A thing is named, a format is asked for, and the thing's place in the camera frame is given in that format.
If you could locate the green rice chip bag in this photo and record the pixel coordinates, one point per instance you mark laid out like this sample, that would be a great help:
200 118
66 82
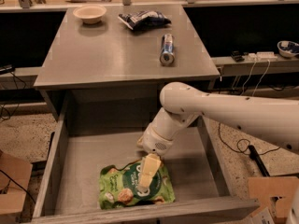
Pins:
118 187

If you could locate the right cardboard box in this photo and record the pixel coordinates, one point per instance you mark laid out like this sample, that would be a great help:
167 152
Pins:
274 193

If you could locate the small black device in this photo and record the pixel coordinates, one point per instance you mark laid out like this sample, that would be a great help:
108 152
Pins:
237 56

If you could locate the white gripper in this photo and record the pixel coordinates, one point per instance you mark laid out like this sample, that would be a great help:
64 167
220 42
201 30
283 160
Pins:
156 141

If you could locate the grey counter cabinet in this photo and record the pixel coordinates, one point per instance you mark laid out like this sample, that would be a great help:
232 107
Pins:
109 53

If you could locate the white power strip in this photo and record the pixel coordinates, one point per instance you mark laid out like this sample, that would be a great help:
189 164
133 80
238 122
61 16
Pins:
262 55

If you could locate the blue silver drink can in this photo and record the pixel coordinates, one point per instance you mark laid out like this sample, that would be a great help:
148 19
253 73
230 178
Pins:
167 50

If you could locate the cardboard box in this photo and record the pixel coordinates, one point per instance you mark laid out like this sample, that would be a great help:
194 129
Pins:
274 193
14 179

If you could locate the black rod on floor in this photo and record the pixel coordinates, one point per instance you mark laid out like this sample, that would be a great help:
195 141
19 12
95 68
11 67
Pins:
256 157

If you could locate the beige paper bowl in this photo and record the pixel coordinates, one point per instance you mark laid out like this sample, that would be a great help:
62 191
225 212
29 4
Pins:
90 14

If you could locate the left cardboard box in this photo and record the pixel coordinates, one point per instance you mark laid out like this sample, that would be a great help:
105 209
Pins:
14 179

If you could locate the dark blue snack bag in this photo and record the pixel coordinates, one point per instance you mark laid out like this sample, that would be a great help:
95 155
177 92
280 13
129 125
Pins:
146 18

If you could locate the open grey top drawer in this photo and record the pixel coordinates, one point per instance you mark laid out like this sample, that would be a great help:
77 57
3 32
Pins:
93 135

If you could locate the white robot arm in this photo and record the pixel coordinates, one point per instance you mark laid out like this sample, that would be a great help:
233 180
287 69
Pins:
275 121

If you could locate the blue white bowl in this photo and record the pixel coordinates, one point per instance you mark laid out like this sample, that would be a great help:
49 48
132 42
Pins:
288 49

